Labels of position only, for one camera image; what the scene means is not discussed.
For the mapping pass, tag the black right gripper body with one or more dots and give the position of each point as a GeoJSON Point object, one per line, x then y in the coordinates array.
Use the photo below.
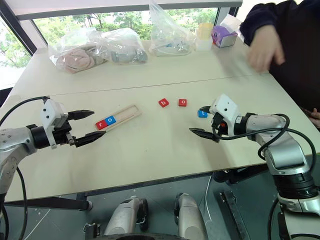
{"type": "Point", "coordinates": [218, 127]}

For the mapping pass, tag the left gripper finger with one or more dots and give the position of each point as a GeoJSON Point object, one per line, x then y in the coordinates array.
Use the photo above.
{"type": "Point", "coordinates": [80, 114]}
{"type": "Point", "coordinates": [88, 138]}

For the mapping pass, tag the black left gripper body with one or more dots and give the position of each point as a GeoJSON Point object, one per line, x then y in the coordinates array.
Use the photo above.
{"type": "Point", "coordinates": [63, 133]}

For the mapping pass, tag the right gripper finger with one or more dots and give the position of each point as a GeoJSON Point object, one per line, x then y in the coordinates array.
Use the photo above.
{"type": "Point", "coordinates": [206, 109]}
{"type": "Point", "coordinates": [203, 133]}

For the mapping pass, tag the blue letter tile t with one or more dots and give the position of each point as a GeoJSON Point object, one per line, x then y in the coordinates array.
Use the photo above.
{"type": "Point", "coordinates": [203, 114]}

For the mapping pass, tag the red letter tile o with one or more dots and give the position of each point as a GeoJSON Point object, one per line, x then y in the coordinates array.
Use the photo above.
{"type": "Point", "coordinates": [183, 102]}

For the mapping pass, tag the red letter tile b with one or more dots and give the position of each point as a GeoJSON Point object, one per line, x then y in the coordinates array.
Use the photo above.
{"type": "Point", "coordinates": [164, 103]}

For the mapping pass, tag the wooden tray with letter tiles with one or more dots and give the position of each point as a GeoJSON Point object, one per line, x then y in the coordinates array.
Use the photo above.
{"type": "Point", "coordinates": [125, 113]}

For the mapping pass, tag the dark sleeved right forearm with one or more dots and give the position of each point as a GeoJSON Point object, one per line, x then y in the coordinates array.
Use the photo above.
{"type": "Point", "coordinates": [260, 17]}

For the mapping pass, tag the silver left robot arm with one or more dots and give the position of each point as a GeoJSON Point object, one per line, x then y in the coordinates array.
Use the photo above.
{"type": "Point", "coordinates": [12, 140]}

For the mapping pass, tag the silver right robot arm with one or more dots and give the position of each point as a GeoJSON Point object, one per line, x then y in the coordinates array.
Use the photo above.
{"type": "Point", "coordinates": [282, 150]}

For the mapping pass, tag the silver right robot leg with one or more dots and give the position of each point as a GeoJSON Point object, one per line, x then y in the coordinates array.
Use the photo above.
{"type": "Point", "coordinates": [190, 220]}

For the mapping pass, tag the silver robot leg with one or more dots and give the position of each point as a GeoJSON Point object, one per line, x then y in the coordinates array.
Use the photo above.
{"type": "Point", "coordinates": [190, 220]}
{"type": "Point", "coordinates": [122, 220]}

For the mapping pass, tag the silver left robot leg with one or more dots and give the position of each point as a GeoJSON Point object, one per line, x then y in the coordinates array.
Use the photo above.
{"type": "Point", "coordinates": [122, 220]}

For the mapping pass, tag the person's right hand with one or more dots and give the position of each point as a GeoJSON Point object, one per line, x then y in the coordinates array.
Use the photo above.
{"type": "Point", "coordinates": [266, 52]}

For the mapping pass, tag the person's left hand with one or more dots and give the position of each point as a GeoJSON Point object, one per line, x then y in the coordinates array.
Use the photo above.
{"type": "Point", "coordinates": [316, 118]}

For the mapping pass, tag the black table base foot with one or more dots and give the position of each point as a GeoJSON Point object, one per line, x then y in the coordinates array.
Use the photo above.
{"type": "Point", "coordinates": [237, 175]}

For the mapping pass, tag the plastic bag with pink fabric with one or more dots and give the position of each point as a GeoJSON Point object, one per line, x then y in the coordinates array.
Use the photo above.
{"type": "Point", "coordinates": [75, 58]}

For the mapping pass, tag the yellow translucent plastic cup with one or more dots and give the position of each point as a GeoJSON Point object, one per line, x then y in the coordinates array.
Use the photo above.
{"type": "Point", "coordinates": [204, 35]}

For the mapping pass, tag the purple tissue box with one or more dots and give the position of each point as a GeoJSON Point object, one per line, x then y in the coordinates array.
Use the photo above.
{"type": "Point", "coordinates": [223, 36]}

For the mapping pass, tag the plastic bag with grey items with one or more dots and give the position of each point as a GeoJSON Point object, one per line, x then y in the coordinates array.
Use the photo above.
{"type": "Point", "coordinates": [125, 51]}

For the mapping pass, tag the tall clear plastic bag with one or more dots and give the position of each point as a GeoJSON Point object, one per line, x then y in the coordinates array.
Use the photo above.
{"type": "Point", "coordinates": [167, 35]}

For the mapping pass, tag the small black metal clamp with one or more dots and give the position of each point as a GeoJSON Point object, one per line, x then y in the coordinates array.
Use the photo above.
{"type": "Point", "coordinates": [92, 231]}

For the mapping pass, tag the person in dark clothing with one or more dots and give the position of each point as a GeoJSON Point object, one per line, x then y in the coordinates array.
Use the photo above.
{"type": "Point", "coordinates": [302, 62]}

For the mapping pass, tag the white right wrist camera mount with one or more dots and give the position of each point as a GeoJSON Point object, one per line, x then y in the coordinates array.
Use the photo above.
{"type": "Point", "coordinates": [225, 105]}

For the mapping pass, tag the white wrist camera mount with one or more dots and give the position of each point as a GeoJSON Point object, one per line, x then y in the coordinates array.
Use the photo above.
{"type": "Point", "coordinates": [51, 110]}
{"type": "Point", "coordinates": [225, 105]}

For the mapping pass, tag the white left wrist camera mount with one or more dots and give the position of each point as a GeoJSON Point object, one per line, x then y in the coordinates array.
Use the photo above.
{"type": "Point", "coordinates": [51, 110]}

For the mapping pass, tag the black table frame bar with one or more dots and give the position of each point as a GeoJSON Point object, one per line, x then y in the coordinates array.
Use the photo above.
{"type": "Point", "coordinates": [50, 203]}

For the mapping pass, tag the black metal floor bracket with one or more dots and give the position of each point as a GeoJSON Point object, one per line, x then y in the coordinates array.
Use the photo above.
{"type": "Point", "coordinates": [233, 215]}

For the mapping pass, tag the black window frame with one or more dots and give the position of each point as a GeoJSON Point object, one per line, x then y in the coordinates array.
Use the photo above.
{"type": "Point", "coordinates": [17, 30]}

